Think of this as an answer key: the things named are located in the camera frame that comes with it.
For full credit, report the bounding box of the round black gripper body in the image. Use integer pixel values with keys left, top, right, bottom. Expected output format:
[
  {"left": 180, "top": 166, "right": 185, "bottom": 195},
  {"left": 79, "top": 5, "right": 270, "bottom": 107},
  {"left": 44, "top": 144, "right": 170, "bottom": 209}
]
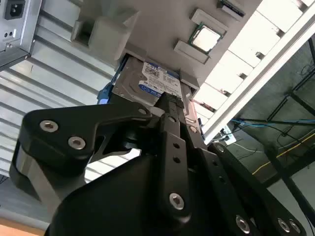
[{"left": 46, "top": 120, "right": 237, "bottom": 236}]

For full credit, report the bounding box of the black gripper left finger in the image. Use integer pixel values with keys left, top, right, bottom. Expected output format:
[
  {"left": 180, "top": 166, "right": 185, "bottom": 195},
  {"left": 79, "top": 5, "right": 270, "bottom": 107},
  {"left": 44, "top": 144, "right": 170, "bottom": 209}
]
[{"left": 16, "top": 92, "right": 192, "bottom": 223}]

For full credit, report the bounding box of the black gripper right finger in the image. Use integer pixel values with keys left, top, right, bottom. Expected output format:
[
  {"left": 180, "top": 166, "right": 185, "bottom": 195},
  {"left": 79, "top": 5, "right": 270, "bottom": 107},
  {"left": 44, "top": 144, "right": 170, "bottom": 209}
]
[{"left": 181, "top": 115, "right": 308, "bottom": 236}]

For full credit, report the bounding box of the hard disk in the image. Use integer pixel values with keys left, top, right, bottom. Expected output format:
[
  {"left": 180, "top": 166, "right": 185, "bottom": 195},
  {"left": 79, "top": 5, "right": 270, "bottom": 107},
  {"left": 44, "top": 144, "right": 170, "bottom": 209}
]
[{"left": 97, "top": 55, "right": 206, "bottom": 142}]

